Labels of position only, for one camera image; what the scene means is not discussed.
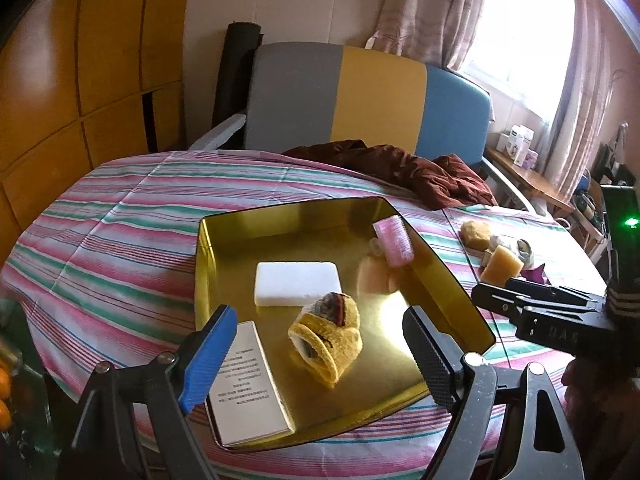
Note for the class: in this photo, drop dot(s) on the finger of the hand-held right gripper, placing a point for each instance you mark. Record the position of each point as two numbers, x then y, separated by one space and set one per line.
545 290
500 299

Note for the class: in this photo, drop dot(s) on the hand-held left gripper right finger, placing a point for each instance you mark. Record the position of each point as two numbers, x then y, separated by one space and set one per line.
431 360

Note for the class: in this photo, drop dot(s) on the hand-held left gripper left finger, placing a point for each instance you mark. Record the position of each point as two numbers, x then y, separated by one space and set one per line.
210 360

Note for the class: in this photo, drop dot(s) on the maroon box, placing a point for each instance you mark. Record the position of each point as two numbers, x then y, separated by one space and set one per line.
537 276

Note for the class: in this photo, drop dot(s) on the yellow sponge block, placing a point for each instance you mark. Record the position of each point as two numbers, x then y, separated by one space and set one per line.
500 266

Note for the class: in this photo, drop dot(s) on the cream sock with blue cuff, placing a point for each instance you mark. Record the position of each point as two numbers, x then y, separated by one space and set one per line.
525 252

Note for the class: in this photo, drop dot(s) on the clear plastic bag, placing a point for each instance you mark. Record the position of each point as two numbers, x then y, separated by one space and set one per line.
496 241

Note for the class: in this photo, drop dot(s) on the gold metal tray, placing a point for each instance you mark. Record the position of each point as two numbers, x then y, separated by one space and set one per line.
370 340

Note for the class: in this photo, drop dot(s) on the yellow snack packet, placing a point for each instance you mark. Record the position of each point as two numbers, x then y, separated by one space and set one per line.
475 234

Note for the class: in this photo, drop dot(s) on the person's right hand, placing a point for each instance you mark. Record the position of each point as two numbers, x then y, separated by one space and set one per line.
580 380

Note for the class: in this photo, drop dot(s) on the white printed booklet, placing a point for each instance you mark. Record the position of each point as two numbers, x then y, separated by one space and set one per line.
250 390

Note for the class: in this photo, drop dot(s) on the cluttered wooden shelf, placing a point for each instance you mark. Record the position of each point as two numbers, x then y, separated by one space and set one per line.
592 210

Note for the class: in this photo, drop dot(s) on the rolled yellow sock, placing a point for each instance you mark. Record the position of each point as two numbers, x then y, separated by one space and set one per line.
332 340

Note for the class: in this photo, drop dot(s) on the wooden side table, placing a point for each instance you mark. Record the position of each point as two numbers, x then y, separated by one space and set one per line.
540 182

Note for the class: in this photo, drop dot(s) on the white rectangular block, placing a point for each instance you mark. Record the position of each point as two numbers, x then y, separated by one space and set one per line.
297 282

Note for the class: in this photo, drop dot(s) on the pink hair roller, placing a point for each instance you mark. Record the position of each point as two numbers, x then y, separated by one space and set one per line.
395 240

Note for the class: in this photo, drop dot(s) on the small purple carton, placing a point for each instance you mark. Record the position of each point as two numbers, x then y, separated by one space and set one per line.
527 158

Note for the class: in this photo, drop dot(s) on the white carton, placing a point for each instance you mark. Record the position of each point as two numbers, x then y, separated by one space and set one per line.
517 140

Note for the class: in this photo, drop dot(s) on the maroon cloth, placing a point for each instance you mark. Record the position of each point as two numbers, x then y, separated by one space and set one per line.
400 167

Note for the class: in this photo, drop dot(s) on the patterned pink curtain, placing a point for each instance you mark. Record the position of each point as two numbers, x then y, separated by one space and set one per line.
430 5
585 100

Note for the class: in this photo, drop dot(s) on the orange fruit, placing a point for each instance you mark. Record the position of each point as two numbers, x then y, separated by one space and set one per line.
4 415
3 377

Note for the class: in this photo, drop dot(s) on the grey yellow blue sofa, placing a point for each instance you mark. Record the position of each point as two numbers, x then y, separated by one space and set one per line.
370 100

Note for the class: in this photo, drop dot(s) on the window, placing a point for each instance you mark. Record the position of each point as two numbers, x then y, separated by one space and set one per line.
525 35

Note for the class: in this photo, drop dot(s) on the black rolled mat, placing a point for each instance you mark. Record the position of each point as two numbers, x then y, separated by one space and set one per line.
235 75

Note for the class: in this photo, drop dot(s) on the wooden wardrobe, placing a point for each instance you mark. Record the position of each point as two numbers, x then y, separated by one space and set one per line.
75 85

